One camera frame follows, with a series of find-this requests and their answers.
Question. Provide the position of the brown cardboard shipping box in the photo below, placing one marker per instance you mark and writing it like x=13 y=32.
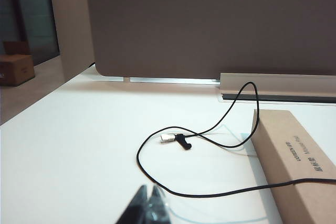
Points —
x=15 y=69

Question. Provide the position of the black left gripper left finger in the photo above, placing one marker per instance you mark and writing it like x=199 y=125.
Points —
x=136 y=208

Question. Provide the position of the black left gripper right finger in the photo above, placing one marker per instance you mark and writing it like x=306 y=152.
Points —
x=157 y=208

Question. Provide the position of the long brown cardboard box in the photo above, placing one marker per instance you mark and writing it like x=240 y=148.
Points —
x=291 y=155

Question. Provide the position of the white building pillar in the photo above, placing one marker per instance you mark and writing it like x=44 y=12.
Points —
x=71 y=24

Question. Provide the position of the grey fabric desk divider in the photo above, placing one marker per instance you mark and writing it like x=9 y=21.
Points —
x=210 y=24

